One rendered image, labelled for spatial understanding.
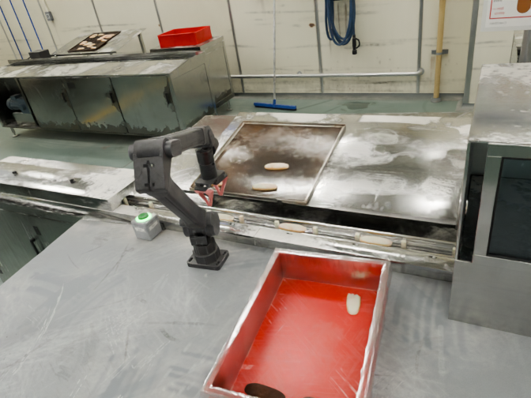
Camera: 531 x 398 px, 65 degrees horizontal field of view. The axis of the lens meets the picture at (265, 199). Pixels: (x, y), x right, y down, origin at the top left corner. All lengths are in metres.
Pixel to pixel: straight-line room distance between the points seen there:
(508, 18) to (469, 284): 1.12
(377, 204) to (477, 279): 0.48
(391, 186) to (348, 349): 0.64
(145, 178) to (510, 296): 0.87
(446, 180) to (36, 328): 1.36
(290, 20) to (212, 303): 4.32
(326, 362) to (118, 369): 0.52
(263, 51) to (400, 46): 1.63
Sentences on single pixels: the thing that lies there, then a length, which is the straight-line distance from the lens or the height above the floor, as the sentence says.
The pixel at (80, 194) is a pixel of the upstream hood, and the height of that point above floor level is 0.92.
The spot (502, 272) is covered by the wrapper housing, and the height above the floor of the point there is 1.00.
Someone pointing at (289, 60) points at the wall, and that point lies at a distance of 5.34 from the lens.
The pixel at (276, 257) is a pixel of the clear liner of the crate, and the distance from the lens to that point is 1.20.
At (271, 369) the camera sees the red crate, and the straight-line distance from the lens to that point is 1.07.
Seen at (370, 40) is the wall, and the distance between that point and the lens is 4.98.
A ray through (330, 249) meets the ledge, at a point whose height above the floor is 0.86.
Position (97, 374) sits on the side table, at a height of 0.82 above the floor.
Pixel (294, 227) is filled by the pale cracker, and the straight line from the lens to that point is 1.41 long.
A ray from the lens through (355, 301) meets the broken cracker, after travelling 1.18.
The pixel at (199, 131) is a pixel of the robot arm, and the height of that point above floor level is 1.22.
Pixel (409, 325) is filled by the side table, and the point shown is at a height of 0.82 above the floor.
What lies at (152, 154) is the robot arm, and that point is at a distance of 1.02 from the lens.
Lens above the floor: 1.67
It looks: 31 degrees down
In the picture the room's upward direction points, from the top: 10 degrees counter-clockwise
